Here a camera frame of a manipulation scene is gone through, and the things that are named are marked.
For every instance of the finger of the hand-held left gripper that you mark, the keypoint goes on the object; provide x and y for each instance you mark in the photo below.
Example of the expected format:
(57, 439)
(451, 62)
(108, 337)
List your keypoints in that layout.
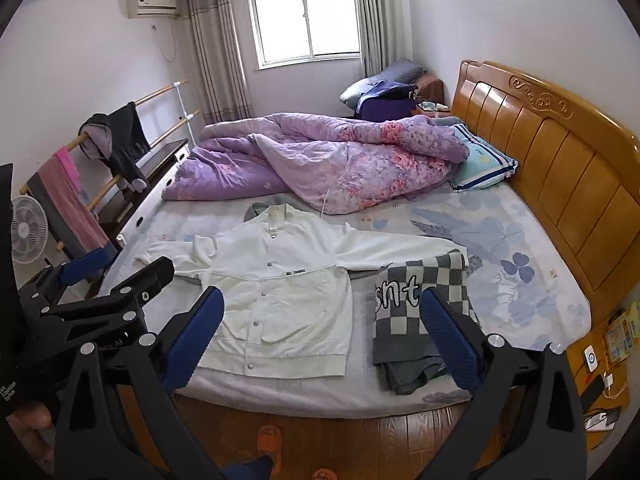
(140, 285)
(85, 265)

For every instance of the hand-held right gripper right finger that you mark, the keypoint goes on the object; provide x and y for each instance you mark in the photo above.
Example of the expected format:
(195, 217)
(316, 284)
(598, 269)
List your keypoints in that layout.
(450, 340)

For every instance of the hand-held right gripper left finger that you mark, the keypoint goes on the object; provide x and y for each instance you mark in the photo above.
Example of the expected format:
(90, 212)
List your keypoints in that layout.
(195, 335)

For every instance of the grey white checkered cardigan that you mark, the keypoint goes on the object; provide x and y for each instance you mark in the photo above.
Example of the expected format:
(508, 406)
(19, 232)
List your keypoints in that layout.
(420, 310)

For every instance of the white button jacket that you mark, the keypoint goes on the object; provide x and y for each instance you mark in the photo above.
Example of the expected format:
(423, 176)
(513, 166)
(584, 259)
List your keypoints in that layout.
(280, 300)

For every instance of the wooden clothes rack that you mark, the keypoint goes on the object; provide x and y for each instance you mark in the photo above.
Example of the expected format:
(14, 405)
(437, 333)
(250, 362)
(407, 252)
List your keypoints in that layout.
(170, 127)

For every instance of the person's left hand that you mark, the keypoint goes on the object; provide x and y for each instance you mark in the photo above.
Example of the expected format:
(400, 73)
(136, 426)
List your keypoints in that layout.
(35, 430)

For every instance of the white standing fan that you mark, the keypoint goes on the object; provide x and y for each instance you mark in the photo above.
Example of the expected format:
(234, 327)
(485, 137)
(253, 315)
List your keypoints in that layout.
(29, 230)

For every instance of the pink grey towel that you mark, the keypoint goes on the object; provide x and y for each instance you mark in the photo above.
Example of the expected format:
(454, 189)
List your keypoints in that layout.
(65, 200)

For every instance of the floral bed mattress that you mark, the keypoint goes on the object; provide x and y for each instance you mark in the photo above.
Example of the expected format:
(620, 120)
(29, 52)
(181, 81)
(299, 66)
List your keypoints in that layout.
(520, 280)

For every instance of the dark white cabinet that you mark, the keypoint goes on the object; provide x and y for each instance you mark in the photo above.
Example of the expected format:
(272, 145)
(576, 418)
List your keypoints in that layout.
(160, 160)

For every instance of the orange slipper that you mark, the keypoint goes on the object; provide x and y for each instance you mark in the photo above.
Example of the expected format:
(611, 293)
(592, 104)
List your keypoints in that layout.
(269, 442)
(324, 475)

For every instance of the dark hooded jacket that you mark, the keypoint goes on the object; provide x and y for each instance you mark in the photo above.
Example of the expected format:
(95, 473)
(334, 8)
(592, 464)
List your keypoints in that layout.
(125, 135)

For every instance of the grey green garment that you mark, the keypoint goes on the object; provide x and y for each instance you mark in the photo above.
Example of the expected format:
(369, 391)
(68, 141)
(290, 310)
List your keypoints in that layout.
(255, 211)

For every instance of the person's leg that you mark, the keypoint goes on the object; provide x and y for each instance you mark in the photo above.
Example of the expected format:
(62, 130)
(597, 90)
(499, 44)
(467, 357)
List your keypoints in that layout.
(247, 470)

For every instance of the black phone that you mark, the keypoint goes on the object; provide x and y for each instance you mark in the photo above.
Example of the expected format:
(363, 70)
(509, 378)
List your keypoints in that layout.
(600, 417)

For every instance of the yellow packet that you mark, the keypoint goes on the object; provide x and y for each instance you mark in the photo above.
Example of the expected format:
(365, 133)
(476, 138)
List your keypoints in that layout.
(622, 327)

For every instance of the teal striped pillow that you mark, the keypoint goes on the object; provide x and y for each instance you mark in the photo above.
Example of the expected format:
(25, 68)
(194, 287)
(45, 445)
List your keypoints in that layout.
(485, 165)

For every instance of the wooden bedside table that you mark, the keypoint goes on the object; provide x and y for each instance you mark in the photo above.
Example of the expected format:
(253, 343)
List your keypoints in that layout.
(620, 395)

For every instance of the wooden bed headboard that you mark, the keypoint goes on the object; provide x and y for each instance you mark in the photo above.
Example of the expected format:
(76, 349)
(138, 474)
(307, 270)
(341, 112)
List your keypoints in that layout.
(560, 160)

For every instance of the purple floral quilt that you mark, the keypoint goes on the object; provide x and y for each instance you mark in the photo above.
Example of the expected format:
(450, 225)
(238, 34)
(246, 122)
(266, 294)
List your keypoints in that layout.
(325, 160)

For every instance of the small wooden nightstand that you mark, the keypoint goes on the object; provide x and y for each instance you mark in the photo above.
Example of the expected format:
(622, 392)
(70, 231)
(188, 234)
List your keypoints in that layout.
(432, 110)

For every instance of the dark purple cloth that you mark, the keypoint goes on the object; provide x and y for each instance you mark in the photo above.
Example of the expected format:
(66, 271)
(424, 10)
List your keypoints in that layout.
(385, 107)

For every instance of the grey striped curtain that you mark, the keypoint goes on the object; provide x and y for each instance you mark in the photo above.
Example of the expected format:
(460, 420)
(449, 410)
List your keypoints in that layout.
(382, 15)
(215, 50)

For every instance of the brown armchair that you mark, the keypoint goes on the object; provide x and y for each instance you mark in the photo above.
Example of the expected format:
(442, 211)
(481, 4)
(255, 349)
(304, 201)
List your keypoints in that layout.
(432, 87)

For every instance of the white air conditioner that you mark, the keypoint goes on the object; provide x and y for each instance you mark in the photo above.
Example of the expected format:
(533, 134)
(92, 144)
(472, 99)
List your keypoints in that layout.
(150, 5)

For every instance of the blue grey pillow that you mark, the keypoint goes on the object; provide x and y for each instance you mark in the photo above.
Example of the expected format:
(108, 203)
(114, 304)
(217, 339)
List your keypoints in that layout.
(385, 77)

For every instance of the window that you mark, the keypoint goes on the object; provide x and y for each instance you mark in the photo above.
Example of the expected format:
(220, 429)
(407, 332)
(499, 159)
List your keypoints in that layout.
(305, 20)

